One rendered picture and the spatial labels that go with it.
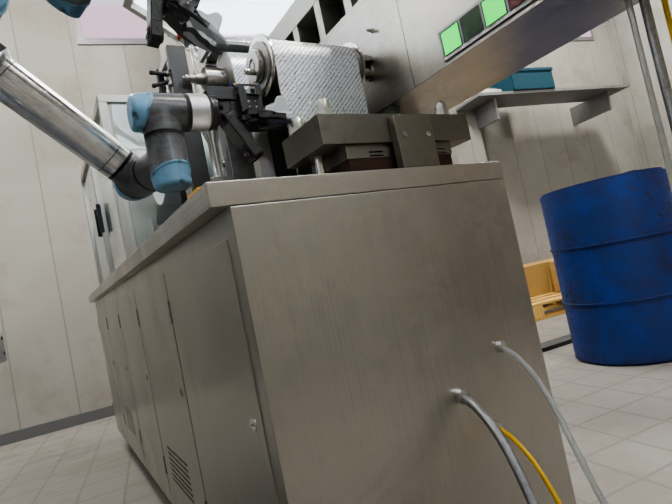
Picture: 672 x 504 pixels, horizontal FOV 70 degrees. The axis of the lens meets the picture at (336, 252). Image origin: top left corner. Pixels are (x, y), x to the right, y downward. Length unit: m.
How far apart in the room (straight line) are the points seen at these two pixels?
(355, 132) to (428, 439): 0.58
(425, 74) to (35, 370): 3.76
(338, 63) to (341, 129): 0.36
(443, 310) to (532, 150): 5.38
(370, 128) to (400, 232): 0.23
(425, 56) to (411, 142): 0.29
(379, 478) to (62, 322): 3.69
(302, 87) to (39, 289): 3.47
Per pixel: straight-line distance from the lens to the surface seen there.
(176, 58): 1.50
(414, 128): 1.04
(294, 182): 0.80
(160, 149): 0.99
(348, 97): 1.25
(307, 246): 0.78
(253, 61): 1.24
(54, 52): 4.87
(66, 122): 1.07
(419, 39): 1.27
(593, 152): 6.95
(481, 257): 1.02
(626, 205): 2.73
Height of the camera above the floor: 0.73
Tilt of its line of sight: 3 degrees up
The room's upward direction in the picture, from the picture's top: 12 degrees counter-clockwise
